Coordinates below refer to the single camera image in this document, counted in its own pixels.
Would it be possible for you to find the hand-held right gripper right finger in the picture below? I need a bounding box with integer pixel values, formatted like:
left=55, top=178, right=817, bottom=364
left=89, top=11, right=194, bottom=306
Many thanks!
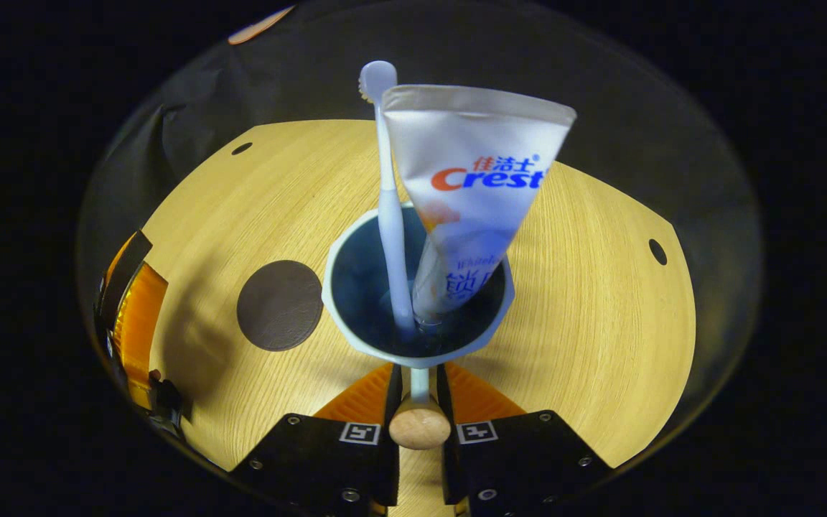
left=436, top=363, right=612, bottom=514

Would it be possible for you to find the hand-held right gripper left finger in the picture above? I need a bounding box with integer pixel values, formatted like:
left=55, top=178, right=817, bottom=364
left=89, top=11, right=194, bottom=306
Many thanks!
left=230, top=363, right=403, bottom=514

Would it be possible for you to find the dark round coaster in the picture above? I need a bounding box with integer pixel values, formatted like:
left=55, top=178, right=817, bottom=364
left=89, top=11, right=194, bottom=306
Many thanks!
left=236, top=260, right=324, bottom=352

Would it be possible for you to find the light blue cup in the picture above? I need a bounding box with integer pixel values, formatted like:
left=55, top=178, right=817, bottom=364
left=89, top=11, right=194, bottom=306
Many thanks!
left=322, top=202, right=516, bottom=452

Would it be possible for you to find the white toothbrush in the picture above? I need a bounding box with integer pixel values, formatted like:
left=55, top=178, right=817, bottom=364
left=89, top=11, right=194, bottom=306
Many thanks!
left=359, top=60, right=418, bottom=338

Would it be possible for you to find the white toothpaste tube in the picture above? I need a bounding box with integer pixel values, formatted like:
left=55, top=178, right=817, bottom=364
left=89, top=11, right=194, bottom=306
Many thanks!
left=382, top=84, right=578, bottom=327

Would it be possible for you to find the wooden desktop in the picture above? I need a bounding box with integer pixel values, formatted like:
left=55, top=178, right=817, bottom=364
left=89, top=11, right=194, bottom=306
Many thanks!
left=134, top=118, right=698, bottom=517

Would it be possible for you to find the black backdrop cloth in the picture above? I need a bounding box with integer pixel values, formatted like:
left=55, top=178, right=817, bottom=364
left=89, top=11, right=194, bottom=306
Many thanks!
left=76, top=0, right=762, bottom=439

